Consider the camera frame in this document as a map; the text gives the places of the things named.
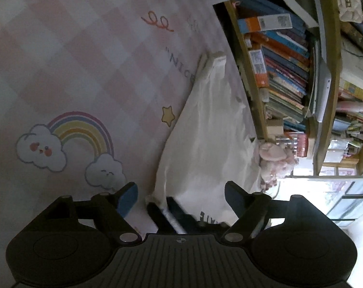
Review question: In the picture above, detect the pink white plush bunny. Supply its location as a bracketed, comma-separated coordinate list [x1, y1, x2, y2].
[257, 142, 300, 190]

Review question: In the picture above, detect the tall white orange carton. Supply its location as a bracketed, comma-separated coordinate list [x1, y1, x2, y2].
[237, 13, 292, 34]

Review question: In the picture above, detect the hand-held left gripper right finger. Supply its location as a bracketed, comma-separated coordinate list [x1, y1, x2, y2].
[222, 180, 323, 243]

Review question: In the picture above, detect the window frame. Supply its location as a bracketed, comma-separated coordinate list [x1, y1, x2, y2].
[277, 174, 363, 228]

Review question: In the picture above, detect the pile of small paperbacks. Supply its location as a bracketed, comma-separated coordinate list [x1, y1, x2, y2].
[334, 21, 363, 162]

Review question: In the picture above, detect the row of colourful books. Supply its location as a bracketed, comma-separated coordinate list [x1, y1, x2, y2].
[237, 0, 315, 132]

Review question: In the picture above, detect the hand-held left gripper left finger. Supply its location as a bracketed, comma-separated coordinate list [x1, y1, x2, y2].
[45, 182, 143, 244]

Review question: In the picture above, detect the white shirt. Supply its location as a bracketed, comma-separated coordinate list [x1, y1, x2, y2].
[145, 51, 261, 234]

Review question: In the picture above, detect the thick red book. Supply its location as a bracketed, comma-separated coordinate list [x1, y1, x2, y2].
[285, 130, 308, 158]

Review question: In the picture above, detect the white and wooden bookshelf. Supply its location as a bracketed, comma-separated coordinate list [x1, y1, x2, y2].
[205, 0, 363, 176]

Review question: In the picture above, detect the white tablet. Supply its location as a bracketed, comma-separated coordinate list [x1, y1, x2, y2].
[307, 37, 332, 123]

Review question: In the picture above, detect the pink checked printed desk mat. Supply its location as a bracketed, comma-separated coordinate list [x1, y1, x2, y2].
[0, 0, 260, 276]

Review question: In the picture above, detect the flat white orange carton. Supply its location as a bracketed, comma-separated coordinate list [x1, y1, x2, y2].
[248, 49, 270, 88]

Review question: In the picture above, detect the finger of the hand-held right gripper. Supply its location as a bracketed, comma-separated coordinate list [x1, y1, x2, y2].
[166, 196, 200, 234]
[146, 202, 177, 234]

